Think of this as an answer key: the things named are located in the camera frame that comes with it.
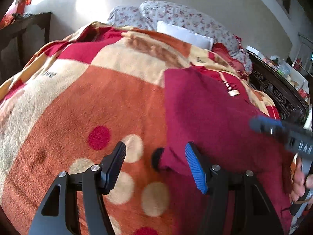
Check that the orange red patterned blanket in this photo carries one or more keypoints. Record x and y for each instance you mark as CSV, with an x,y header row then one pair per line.
x,y
76,98

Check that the dark carved wooden headboard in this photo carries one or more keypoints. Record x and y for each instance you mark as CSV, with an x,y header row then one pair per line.
x,y
290,105

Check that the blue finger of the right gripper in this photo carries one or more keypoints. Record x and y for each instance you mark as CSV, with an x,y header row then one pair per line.
x,y
267,125

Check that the floral quilt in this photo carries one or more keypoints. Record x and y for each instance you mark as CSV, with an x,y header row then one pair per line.
x,y
146,16

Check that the red pillow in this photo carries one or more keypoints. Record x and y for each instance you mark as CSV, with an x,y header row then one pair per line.
x,y
222,51

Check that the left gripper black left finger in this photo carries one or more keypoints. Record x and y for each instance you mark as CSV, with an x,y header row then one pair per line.
x,y
72,196

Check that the red wall decoration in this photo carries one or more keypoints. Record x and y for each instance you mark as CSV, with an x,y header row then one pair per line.
x,y
18,6

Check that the dark wooden side table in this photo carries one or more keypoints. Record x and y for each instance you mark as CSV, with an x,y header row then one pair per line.
x,y
20,26

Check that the white pillow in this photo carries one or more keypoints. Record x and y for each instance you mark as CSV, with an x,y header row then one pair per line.
x,y
185,35

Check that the right hand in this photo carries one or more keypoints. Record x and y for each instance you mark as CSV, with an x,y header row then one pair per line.
x,y
299,181

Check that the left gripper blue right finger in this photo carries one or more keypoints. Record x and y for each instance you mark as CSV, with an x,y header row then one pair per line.
x,y
238,204

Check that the maroon t-shirt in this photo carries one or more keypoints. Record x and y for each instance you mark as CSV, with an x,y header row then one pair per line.
x,y
199,109

